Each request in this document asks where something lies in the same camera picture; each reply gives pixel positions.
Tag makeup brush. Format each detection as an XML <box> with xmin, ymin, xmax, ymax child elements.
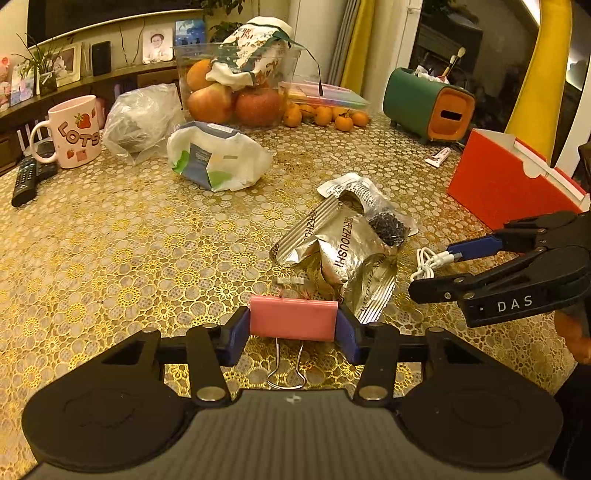
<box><xmin>441</xmin><ymin>46</ymin><xmax>467</xmax><ymax>79</ymax></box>

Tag small potted grass plant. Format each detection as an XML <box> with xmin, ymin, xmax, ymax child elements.
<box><xmin>18</xmin><ymin>34</ymin><xmax>65</xmax><ymax>95</ymax></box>

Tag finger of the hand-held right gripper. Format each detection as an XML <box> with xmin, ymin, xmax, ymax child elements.
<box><xmin>407</xmin><ymin>244</ymin><xmax>591</xmax><ymax>305</ymax></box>
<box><xmin>444</xmin><ymin>209</ymin><xmax>591</xmax><ymax>263</ymax></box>

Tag person's right hand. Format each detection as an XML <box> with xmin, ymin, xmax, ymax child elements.
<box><xmin>554</xmin><ymin>308</ymin><xmax>591</xmax><ymax>366</ymax></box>

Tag glass fruit bowl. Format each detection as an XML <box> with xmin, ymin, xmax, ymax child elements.
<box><xmin>173</xmin><ymin>41</ymin><xmax>303</xmax><ymax>132</ymax></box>

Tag grey curtain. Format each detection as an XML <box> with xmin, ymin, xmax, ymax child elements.
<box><xmin>330</xmin><ymin>0</ymin><xmax>361</xmax><ymax>86</ymax></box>

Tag orange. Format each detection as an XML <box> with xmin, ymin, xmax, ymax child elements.
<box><xmin>186</xmin><ymin>59</ymin><xmax>218</xmax><ymax>92</ymax></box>

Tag white framed photo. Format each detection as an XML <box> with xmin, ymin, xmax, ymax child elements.
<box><xmin>48</xmin><ymin>42</ymin><xmax>83</xmax><ymax>86</ymax></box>

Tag white cable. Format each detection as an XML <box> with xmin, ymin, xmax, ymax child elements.
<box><xmin>411</xmin><ymin>247</ymin><xmax>455</xmax><ymax>281</ymax></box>

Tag wooden tv cabinet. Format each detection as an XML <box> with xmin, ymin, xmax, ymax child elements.
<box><xmin>0</xmin><ymin>60</ymin><xmax>185</xmax><ymax>176</ymax></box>

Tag clear plastic bag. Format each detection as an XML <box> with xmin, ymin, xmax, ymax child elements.
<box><xmin>102</xmin><ymin>83</ymin><xmax>185</xmax><ymax>166</ymax></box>

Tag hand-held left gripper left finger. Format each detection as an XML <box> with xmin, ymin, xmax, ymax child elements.
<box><xmin>98</xmin><ymin>306</ymin><xmax>252</xmax><ymax>408</ymax></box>

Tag black television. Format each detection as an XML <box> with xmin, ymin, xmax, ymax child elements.
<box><xmin>28</xmin><ymin>0</ymin><xmax>204</xmax><ymax>47</ymax></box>

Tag black remote control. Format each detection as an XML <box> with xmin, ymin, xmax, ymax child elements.
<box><xmin>34</xmin><ymin>141</ymin><xmax>58</xmax><ymax>181</ymax></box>
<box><xmin>11</xmin><ymin>154</ymin><xmax>40</xmax><ymax>207</ymax></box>

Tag clear packet of black seeds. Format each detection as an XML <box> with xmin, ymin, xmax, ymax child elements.
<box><xmin>318</xmin><ymin>172</ymin><xmax>419</xmax><ymax>247</ymax></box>

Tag large leafy potted plant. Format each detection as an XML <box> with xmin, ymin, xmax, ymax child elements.
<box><xmin>201</xmin><ymin>0</ymin><xmax>245</xmax><ymax>42</ymax></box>

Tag red cardboard box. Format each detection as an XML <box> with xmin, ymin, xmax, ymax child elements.
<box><xmin>446</xmin><ymin>128</ymin><xmax>591</xmax><ymax>232</ymax></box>

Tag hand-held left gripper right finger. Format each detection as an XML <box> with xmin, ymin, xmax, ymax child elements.
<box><xmin>335</xmin><ymin>305</ymin><xmax>491</xmax><ymax>408</ymax></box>

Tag pink strawberry mug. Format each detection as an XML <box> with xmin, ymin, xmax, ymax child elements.
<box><xmin>30</xmin><ymin>95</ymin><xmax>103</xmax><ymax>169</ymax></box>

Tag printed white green bag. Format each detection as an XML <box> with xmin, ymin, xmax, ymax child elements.
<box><xmin>205</xmin><ymin>16</ymin><xmax>294</xmax><ymax>90</ymax></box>

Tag glass sliding door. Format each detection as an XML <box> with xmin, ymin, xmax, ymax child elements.
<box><xmin>406</xmin><ymin>0</ymin><xmax>591</xmax><ymax>176</ymax></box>

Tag yellow curtain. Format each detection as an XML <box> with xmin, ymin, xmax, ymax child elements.
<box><xmin>342</xmin><ymin>0</ymin><xmax>377</xmax><ymax>90</ymax></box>

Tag blue picture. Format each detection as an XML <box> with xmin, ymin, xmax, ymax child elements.
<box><xmin>174</xmin><ymin>18</ymin><xmax>206</xmax><ymax>47</ymax></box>

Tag white wet wipes pack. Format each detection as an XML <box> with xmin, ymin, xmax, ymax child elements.
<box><xmin>166</xmin><ymin>121</ymin><xmax>274</xmax><ymax>192</ymax></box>

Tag pile of tangerines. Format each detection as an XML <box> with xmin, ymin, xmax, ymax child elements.
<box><xmin>283</xmin><ymin>102</ymin><xmax>370</xmax><ymax>132</ymax></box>

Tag red apple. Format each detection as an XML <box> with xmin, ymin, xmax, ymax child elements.
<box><xmin>187</xmin><ymin>83</ymin><xmax>234</xmax><ymax>124</ymax></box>
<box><xmin>235</xmin><ymin>88</ymin><xmax>284</xmax><ymax>127</ymax></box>

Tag gold lace covered desktop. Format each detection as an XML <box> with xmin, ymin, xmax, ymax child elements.
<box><xmin>0</xmin><ymin>111</ymin><xmax>578</xmax><ymax>462</ymax></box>

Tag pastel plastic storage case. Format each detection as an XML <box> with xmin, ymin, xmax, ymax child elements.
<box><xmin>279</xmin><ymin>80</ymin><xmax>372</xmax><ymax>114</ymax></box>

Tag green orange tissue box organizer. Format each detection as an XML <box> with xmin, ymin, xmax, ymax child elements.
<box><xmin>382</xmin><ymin>67</ymin><xmax>476</xmax><ymax>144</ymax></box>

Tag portrait photo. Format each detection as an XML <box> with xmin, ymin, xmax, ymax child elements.
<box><xmin>141</xmin><ymin>28</ymin><xmax>175</xmax><ymax>64</ymax></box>

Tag small pastel picture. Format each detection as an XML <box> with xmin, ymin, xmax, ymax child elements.
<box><xmin>9</xmin><ymin>65</ymin><xmax>35</xmax><ymax>107</ymax></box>

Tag black speaker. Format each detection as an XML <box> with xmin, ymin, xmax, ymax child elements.
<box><xmin>91</xmin><ymin>41</ymin><xmax>112</xmax><ymax>77</ymax></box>

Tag white standing air conditioner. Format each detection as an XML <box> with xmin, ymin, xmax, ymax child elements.
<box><xmin>288</xmin><ymin>0</ymin><xmax>352</xmax><ymax>88</ymax></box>

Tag pink binder clip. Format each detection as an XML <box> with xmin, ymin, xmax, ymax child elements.
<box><xmin>248</xmin><ymin>296</ymin><xmax>339</xmax><ymax>391</ymax></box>

